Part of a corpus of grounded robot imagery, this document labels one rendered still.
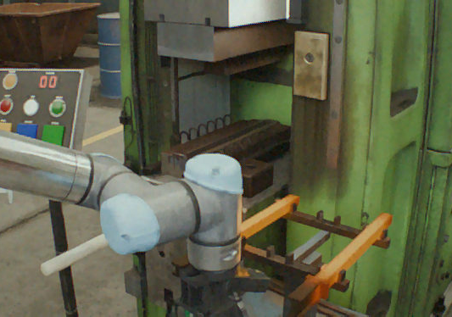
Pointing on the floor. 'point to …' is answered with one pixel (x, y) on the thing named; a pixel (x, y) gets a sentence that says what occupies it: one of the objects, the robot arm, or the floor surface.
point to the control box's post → (61, 252)
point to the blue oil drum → (109, 55)
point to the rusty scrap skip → (37, 33)
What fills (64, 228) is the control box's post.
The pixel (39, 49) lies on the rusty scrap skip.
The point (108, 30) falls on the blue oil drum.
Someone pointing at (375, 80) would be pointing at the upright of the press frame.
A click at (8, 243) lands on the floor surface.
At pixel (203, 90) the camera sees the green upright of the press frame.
